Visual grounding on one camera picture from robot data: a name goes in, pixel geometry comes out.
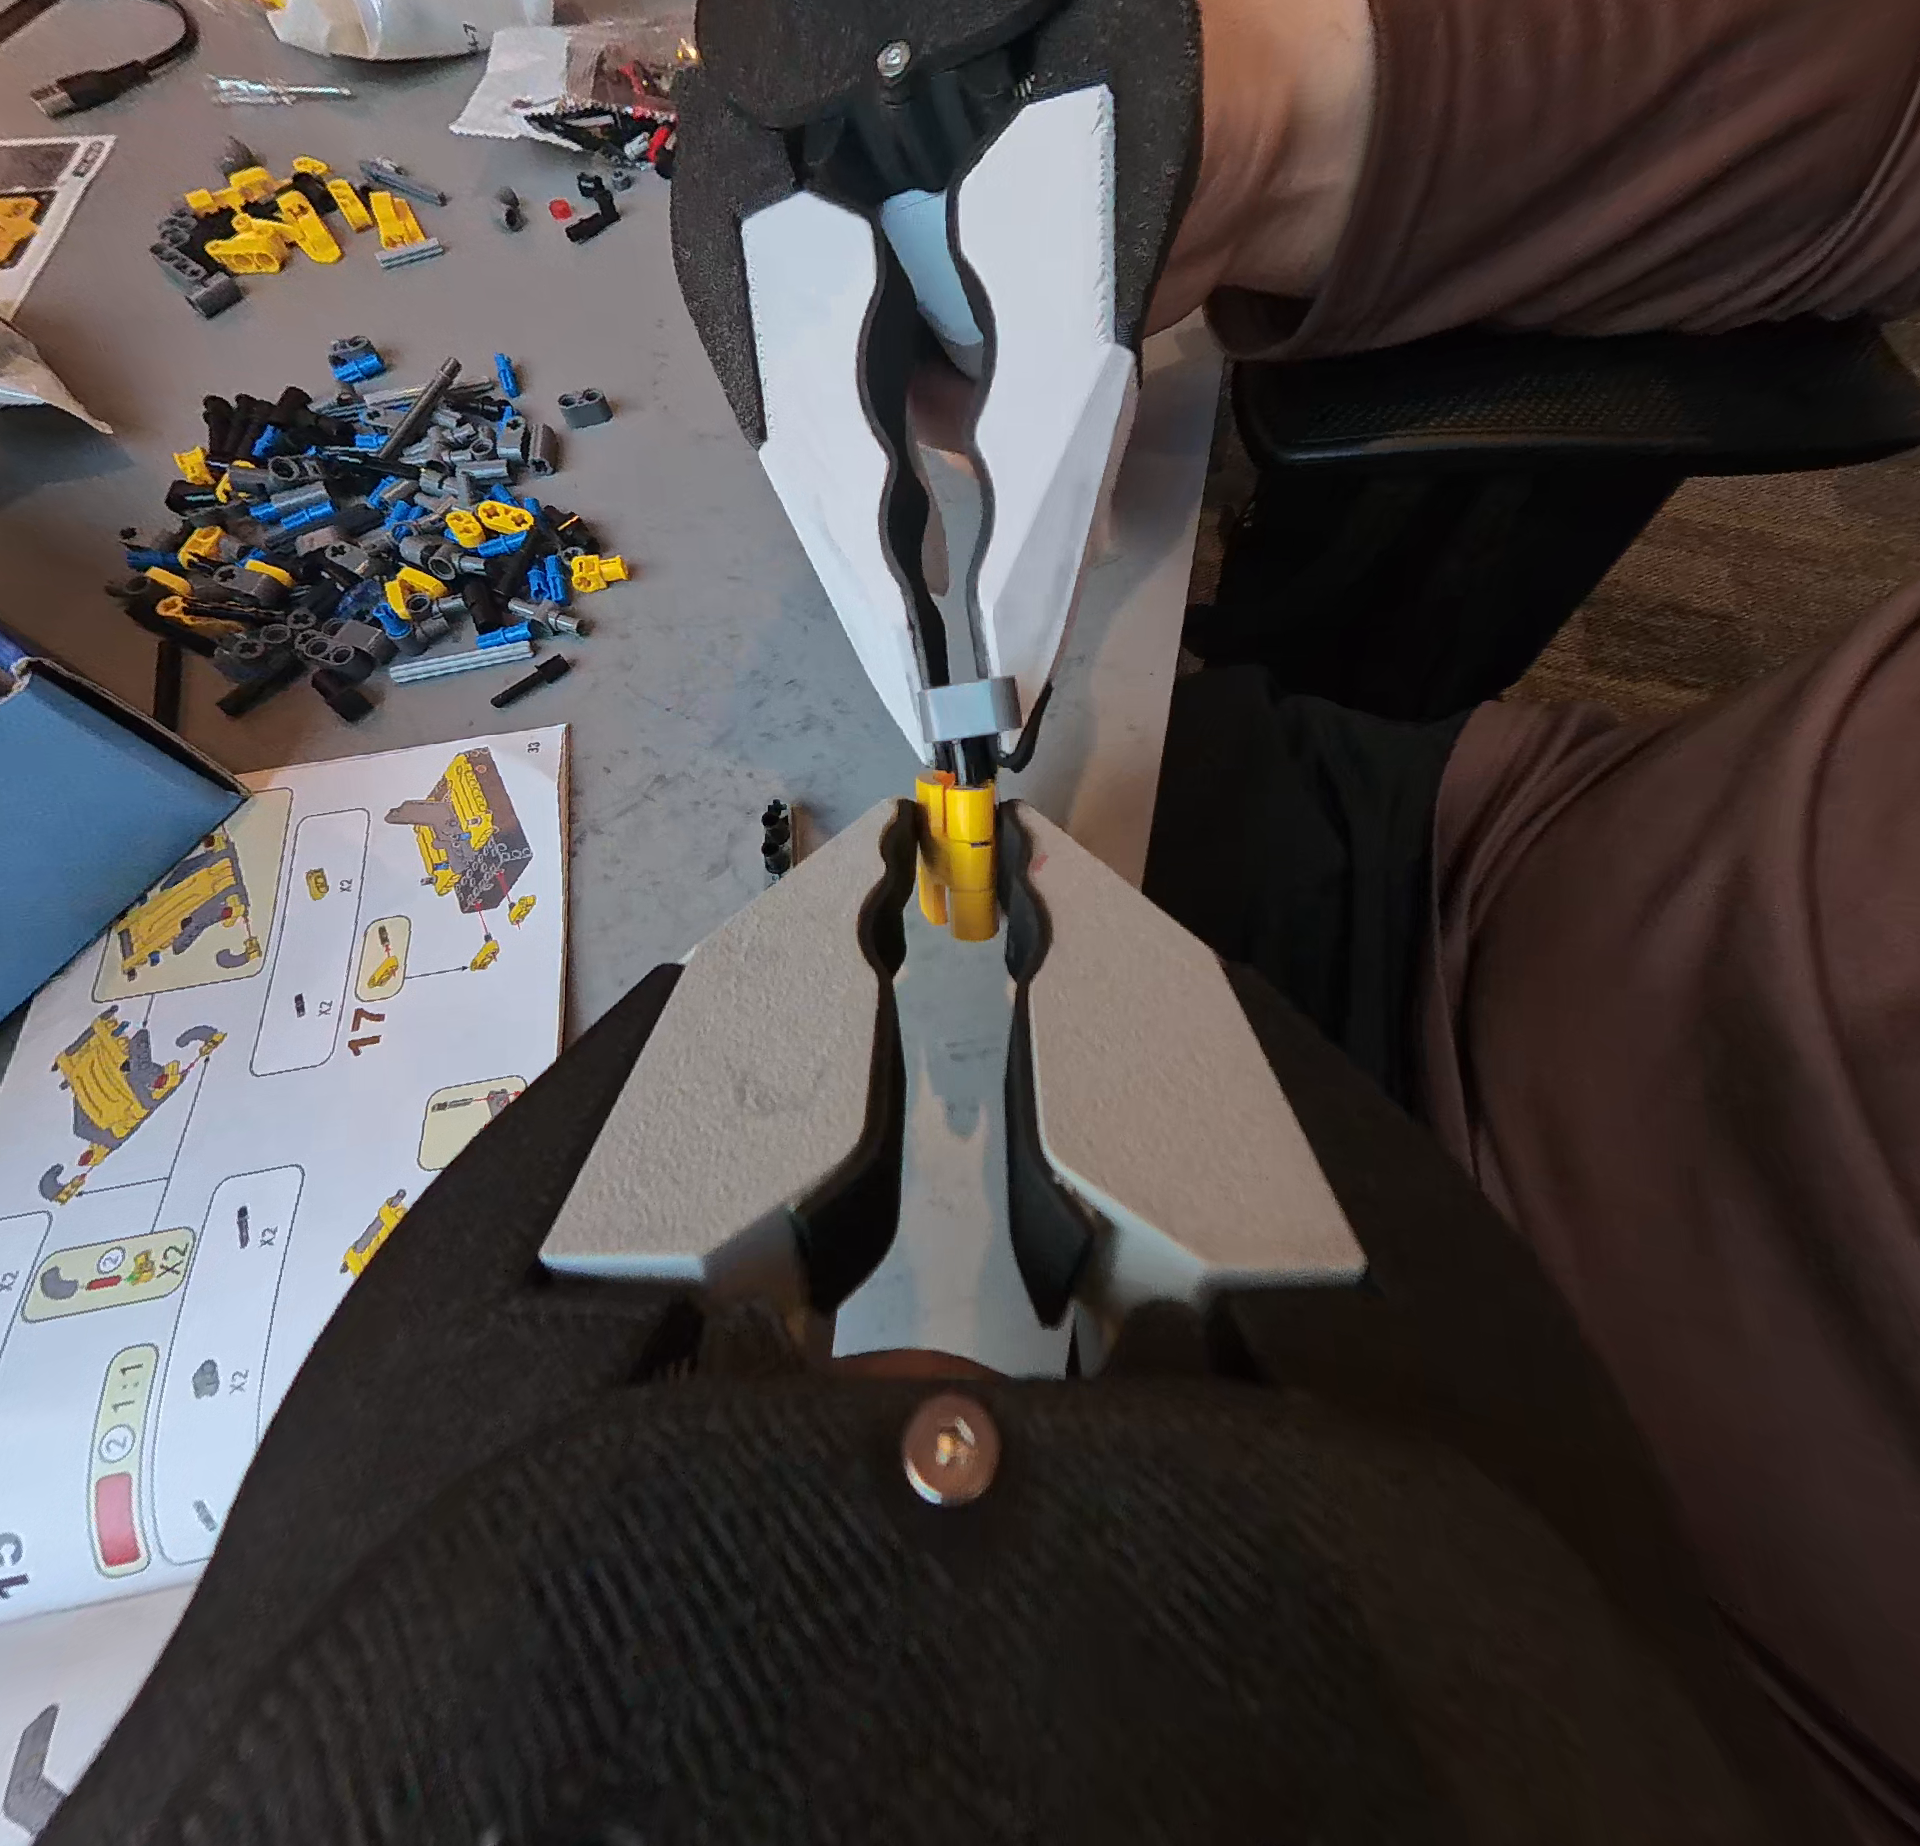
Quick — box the cluster of yellow black parts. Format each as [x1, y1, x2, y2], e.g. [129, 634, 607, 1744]
[149, 144, 449, 317]

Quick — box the clear bag of red parts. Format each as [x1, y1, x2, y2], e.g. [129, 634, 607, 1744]
[449, 25, 706, 168]

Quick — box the person's right forearm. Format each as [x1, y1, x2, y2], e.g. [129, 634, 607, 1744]
[1207, 0, 1920, 363]

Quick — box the light grey angled beam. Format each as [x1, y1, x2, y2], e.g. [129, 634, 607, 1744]
[914, 675, 1051, 790]

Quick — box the person's right hand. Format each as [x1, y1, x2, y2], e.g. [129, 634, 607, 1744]
[905, 0, 1381, 458]

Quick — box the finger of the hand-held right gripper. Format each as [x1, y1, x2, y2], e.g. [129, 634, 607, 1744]
[958, 85, 1143, 700]
[738, 179, 938, 766]

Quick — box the crumpled clear plastic bag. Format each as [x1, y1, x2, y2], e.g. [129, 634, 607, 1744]
[0, 319, 113, 438]

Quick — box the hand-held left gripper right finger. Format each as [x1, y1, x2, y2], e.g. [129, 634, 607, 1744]
[996, 804, 1370, 1338]

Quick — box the grey desk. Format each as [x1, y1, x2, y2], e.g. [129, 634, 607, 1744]
[0, 0, 1223, 1698]

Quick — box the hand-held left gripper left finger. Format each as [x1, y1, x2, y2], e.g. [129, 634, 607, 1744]
[537, 800, 918, 1315]

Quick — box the black mesh chair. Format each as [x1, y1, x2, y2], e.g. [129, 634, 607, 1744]
[1230, 319, 1920, 472]

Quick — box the pile of mixed building pieces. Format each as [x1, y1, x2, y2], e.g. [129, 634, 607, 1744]
[105, 340, 632, 722]

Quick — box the blue kit box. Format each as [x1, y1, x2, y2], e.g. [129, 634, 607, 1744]
[0, 655, 248, 1024]

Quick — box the small yellow picture leaflet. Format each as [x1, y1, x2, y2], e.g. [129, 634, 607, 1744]
[0, 135, 119, 323]

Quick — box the black cable plug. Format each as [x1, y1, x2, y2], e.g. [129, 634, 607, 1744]
[0, 0, 197, 120]

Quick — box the yellow beam assembly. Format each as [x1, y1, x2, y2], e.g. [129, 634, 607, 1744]
[912, 770, 1005, 945]

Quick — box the building instruction booklet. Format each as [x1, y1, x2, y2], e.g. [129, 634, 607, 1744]
[0, 725, 572, 1846]

